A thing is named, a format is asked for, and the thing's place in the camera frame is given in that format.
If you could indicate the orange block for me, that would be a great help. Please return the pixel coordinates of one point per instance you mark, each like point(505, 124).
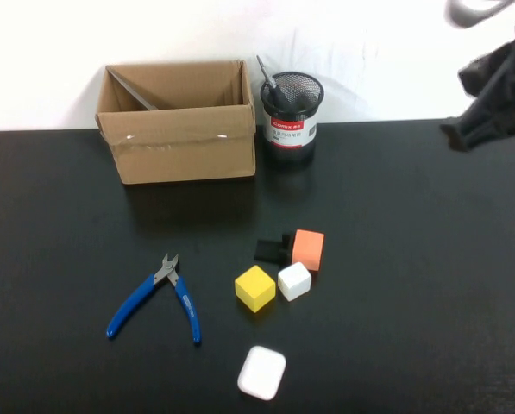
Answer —
point(309, 250)

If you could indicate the yellow cube block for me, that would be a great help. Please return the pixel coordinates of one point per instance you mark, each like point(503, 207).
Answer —
point(255, 289)

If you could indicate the black mesh pen holder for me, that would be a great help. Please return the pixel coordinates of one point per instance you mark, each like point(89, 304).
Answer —
point(289, 138)

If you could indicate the black block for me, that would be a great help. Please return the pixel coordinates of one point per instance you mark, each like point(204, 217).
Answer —
point(265, 251)

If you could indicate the flat white rounded block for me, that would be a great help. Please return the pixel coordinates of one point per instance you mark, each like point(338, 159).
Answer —
point(261, 373)

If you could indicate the white cube block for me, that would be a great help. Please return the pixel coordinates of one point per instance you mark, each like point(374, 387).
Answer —
point(293, 282)

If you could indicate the brown cardboard box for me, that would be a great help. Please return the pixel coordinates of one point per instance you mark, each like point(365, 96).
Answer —
point(184, 146)

